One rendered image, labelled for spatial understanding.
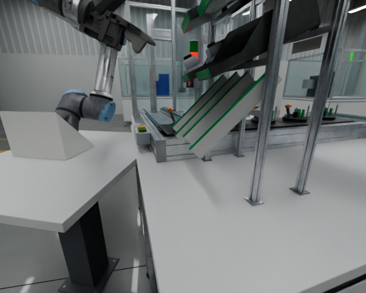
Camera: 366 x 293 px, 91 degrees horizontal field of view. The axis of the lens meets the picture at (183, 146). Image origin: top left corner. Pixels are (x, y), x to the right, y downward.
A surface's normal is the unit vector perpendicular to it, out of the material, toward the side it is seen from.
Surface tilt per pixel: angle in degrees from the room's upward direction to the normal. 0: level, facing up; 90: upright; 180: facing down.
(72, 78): 90
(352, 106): 90
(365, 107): 90
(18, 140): 90
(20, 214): 0
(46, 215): 0
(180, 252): 0
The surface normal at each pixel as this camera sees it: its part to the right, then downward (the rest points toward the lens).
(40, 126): -0.17, 0.30
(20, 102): 0.18, 0.30
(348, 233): 0.00, -0.95
